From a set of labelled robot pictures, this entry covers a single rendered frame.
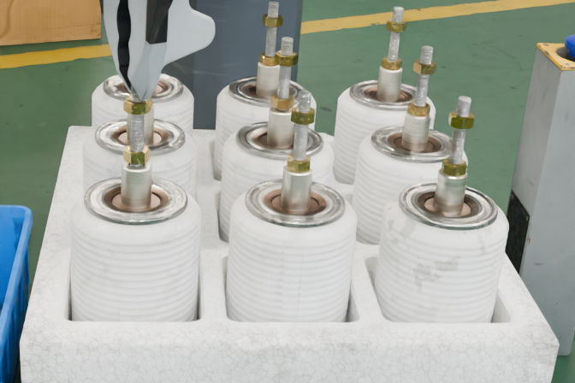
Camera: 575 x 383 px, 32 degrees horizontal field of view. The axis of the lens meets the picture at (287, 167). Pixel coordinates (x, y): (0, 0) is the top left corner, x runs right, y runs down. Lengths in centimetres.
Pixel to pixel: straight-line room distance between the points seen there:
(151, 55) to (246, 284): 19
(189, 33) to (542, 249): 47
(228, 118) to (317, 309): 26
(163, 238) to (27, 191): 63
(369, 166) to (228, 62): 48
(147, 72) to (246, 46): 64
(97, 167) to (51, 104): 78
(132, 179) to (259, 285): 12
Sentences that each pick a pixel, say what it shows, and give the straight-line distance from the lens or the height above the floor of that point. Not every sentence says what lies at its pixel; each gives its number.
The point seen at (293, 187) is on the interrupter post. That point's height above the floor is 27.
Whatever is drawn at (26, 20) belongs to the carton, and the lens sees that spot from 189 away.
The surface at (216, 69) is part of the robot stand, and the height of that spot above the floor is 16.
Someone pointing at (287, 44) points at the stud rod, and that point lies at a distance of 83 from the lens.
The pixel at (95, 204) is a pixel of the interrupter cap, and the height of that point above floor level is 25.
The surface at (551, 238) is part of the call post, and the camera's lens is 102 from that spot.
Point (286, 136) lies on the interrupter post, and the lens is 86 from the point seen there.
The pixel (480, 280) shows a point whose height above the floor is 21.
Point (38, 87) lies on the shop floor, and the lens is 169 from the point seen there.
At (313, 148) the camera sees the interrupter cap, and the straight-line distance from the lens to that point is 85.
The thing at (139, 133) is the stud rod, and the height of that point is 31.
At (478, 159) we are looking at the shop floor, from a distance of 153.
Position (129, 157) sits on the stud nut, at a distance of 73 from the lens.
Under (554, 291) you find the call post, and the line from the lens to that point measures 105.
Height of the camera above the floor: 59
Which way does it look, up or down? 25 degrees down
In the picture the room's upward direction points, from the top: 5 degrees clockwise
